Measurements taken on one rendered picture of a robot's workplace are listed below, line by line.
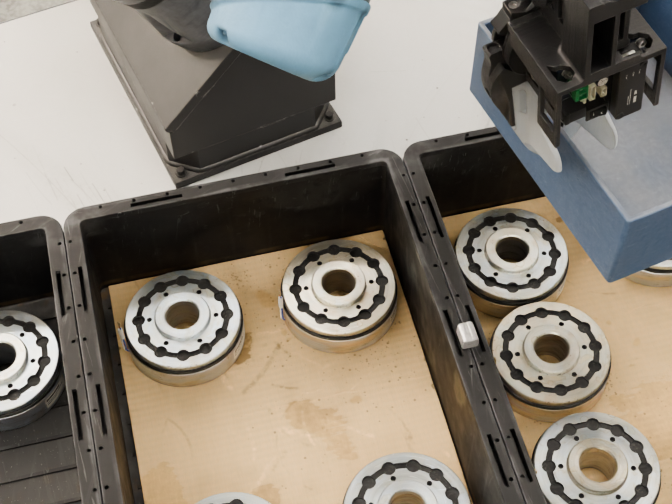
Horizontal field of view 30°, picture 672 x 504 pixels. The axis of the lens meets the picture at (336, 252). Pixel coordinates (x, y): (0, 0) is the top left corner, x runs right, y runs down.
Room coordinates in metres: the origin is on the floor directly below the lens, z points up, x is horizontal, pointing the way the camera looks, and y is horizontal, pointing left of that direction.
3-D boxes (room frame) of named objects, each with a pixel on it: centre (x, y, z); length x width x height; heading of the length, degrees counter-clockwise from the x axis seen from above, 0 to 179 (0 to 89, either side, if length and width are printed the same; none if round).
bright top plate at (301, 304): (0.62, 0.00, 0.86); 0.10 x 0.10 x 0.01
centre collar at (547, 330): (0.55, -0.18, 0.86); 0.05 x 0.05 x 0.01
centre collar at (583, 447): (0.44, -0.21, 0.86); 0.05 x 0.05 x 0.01
